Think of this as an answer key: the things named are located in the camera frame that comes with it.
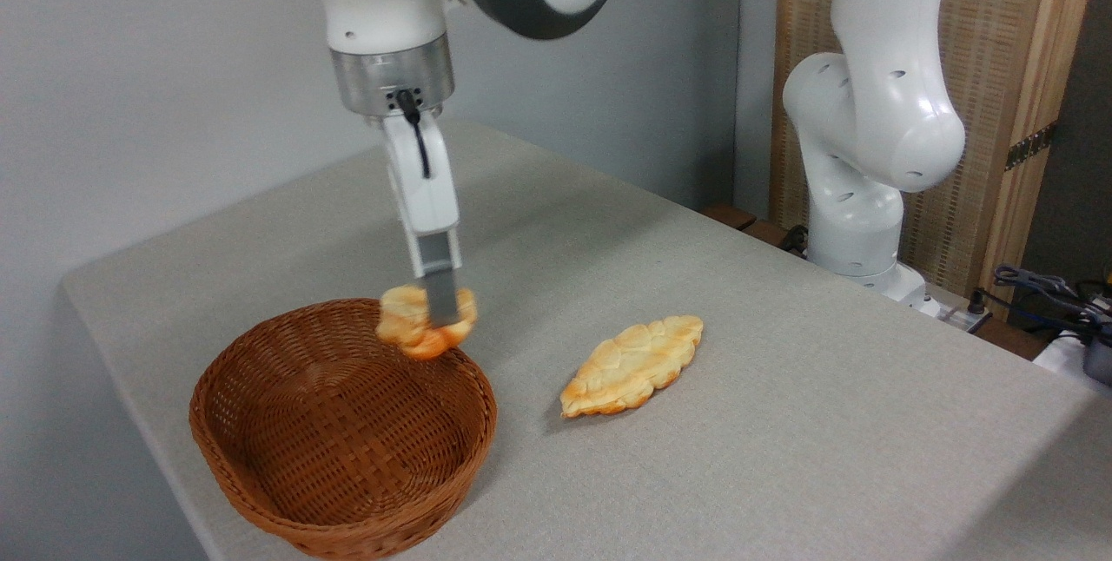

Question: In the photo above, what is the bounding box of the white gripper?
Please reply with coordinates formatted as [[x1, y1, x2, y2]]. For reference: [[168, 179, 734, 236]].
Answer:
[[381, 113, 464, 328]]

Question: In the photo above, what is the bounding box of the small round bread roll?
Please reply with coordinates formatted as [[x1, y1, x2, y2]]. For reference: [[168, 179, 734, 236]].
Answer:
[[375, 285, 479, 361]]

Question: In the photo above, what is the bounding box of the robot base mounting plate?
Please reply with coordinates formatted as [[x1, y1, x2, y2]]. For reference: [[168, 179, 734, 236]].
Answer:
[[919, 283, 993, 333]]

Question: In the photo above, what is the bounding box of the brown wicker basket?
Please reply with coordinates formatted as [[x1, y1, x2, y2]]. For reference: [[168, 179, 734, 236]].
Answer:
[[189, 298, 499, 561]]

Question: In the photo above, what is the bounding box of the long leaf-shaped bread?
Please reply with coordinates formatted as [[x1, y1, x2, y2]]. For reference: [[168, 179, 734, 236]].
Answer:
[[559, 314, 705, 419]]

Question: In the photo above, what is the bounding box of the black metal hinge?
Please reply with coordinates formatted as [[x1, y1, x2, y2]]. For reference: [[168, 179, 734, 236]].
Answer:
[[1005, 121, 1059, 171]]

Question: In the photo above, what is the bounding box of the wooden woven screen panel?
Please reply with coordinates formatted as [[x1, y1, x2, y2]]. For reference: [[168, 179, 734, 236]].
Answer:
[[769, 0, 1105, 319]]

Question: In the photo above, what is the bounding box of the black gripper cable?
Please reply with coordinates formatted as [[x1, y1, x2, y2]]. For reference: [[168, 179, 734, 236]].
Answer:
[[397, 89, 433, 180]]

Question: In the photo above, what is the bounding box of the black cable bundle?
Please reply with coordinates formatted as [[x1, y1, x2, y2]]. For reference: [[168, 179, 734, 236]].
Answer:
[[967, 264, 1112, 338]]

